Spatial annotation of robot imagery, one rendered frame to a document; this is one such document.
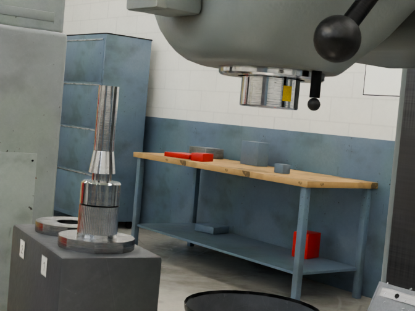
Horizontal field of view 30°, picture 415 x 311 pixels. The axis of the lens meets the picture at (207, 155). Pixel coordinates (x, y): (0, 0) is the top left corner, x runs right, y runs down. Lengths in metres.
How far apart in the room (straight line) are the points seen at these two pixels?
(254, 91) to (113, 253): 0.34
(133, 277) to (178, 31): 0.38
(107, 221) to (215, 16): 0.41
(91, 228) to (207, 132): 6.56
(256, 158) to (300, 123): 0.48
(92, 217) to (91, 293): 0.09
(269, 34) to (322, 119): 5.81
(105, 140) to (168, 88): 7.14
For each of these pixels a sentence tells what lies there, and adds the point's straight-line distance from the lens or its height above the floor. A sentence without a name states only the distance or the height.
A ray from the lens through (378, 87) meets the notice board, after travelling 6.00.
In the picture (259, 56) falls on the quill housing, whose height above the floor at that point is 1.31.
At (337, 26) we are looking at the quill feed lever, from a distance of 0.48.
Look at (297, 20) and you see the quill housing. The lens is 0.54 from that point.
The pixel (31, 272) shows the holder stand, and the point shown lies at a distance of 0.96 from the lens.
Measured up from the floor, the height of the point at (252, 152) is 0.99.
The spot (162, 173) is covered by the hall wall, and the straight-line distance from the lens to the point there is 8.02.
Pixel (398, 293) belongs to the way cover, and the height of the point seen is 1.07.
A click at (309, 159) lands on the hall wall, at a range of 6.42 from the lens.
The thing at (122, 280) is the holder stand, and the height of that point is 1.08.
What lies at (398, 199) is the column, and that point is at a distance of 1.00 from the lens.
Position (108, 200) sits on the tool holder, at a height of 1.16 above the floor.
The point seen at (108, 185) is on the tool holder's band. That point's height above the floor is 1.18.
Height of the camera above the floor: 1.27
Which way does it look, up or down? 3 degrees down
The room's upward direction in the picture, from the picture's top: 5 degrees clockwise
